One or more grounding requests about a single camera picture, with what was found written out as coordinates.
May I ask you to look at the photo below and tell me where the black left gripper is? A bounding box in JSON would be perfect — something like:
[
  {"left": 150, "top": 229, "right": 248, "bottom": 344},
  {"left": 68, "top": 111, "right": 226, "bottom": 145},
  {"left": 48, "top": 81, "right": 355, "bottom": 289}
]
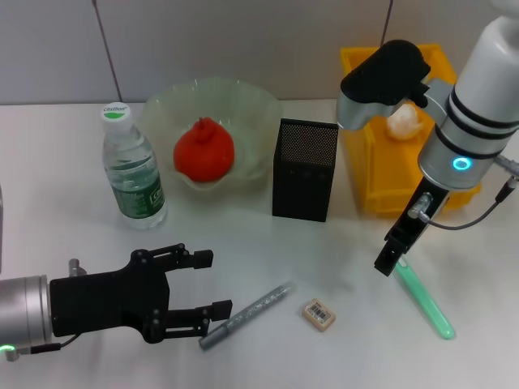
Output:
[{"left": 48, "top": 242, "right": 234, "bottom": 344}]

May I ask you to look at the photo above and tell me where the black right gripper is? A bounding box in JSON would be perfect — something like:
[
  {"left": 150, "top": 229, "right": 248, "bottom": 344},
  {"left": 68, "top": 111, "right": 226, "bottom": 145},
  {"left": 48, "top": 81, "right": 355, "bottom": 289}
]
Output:
[{"left": 373, "top": 177, "right": 451, "bottom": 278}]

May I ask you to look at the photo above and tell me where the mint green pen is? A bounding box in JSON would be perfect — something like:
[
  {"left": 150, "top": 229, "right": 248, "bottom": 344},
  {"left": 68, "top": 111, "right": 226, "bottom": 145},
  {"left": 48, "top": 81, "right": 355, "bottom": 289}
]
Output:
[{"left": 395, "top": 259, "right": 456, "bottom": 340}]

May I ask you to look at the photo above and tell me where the clear water bottle green label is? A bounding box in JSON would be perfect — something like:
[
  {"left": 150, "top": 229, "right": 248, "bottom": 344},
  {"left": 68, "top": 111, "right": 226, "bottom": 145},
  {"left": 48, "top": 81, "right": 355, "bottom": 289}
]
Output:
[{"left": 100, "top": 103, "right": 168, "bottom": 231}]

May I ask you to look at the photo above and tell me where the white garlic bulb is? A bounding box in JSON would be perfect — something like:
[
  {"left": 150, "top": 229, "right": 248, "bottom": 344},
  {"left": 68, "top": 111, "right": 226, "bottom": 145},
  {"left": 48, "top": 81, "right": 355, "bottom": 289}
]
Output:
[{"left": 385, "top": 103, "right": 429, "bottom": 139}]

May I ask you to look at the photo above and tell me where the silver grey marker pen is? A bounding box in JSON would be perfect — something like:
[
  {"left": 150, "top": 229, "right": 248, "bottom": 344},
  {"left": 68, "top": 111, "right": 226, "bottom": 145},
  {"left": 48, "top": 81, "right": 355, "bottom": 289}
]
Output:
[{"left": 198, "top": 281, "right": 297, "bottom": 352}]

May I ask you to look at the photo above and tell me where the beige eraser with barcode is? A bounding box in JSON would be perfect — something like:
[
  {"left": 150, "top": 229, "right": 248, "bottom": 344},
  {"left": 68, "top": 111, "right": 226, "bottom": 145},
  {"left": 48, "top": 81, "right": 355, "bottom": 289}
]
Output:
[{"left": 302, "top": 297, "right": 338, "bottom": 334}]

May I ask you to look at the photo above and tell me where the black mesh pen holder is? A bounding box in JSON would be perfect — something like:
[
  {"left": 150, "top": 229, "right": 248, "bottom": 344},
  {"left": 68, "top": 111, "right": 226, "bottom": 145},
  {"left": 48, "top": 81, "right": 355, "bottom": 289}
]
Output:
[{"left": 271, "top": 118, "right": 340, "bottom": 223}]

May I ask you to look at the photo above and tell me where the orange fruit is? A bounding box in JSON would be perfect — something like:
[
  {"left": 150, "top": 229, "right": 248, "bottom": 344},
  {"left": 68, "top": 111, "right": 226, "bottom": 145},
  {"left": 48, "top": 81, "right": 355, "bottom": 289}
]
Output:
[{"left": 173, "top": 116, "right": 236, "bottom": 183}]

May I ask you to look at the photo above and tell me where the translucent glass fruit bowl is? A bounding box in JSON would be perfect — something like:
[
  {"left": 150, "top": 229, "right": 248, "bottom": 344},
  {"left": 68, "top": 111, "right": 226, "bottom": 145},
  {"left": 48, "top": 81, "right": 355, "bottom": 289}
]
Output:
[{"left": 139, "top": 77, "right": 281, "bottom": 195}]

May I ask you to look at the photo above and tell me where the yellow plastic storage bin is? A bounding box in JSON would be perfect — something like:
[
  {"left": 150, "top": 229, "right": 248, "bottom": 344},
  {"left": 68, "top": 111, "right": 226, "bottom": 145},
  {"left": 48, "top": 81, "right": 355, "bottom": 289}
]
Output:
[{"left": 339, "top": 43, "right": 483, "bottom": 216}]

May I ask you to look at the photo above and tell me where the right gripper cable with connector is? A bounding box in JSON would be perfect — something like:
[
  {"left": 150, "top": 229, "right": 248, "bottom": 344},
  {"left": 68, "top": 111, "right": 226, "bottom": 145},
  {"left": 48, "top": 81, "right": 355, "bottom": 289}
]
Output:
[{"left": 408, "top": 156, "right": 519, "bottom": 232}]

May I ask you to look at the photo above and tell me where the gripper cable with connector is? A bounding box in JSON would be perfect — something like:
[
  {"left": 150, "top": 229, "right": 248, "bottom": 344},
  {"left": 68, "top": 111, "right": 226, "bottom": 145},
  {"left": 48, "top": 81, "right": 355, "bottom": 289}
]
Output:
[
  {"left": 0, "top": 334, "right": 78, "bottom": 362},
  {"left": 408, "top": 156, "right": 519, "bottom": 232}
]

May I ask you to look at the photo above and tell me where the left gripper cable with connector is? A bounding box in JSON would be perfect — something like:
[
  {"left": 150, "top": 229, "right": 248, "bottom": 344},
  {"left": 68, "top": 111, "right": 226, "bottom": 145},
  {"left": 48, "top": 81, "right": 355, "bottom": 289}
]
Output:
[{"left": 0, "top": 334, "right": 78, "bottom": 362}]

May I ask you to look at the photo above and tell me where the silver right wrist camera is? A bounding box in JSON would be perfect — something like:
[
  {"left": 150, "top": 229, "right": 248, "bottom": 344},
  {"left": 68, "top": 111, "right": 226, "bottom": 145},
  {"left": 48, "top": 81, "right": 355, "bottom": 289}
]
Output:
[{"left": 336, "top": 39, "right": 453, "bottom": 130}]

